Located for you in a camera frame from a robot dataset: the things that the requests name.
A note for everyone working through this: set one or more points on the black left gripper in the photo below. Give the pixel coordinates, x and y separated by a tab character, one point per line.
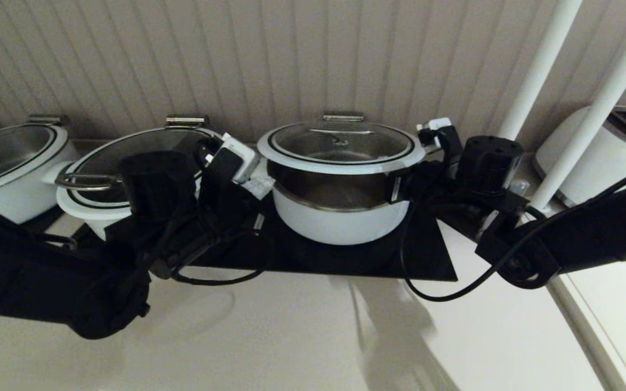
215	228

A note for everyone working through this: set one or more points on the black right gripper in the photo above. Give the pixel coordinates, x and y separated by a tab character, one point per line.
438	190

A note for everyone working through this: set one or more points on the small glass lid white rim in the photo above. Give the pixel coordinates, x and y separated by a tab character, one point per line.
291	161

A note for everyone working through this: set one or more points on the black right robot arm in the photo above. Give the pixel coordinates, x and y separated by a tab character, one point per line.
590	233

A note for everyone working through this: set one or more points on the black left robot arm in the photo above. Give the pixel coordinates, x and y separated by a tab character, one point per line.
19	271

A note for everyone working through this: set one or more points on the small round white pot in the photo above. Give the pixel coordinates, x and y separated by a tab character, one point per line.
340	228

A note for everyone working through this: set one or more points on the wide glass lid white rim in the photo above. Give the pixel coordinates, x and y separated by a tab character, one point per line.
128	144

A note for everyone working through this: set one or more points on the left white pot with lid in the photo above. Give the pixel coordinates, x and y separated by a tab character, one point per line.
3	152

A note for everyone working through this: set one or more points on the black glass cooktop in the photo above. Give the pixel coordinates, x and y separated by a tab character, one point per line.
318	260
52	220

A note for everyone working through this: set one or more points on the white toaster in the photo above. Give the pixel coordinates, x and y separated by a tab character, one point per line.
579	157

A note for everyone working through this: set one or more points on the white round pole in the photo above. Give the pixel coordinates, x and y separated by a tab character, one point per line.
541	65
601	103

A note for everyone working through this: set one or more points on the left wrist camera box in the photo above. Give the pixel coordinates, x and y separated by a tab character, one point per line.
234	155

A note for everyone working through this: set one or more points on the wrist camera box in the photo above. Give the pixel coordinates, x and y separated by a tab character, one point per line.
438	127
234	155

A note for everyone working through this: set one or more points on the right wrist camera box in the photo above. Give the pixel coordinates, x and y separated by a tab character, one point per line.
438	127

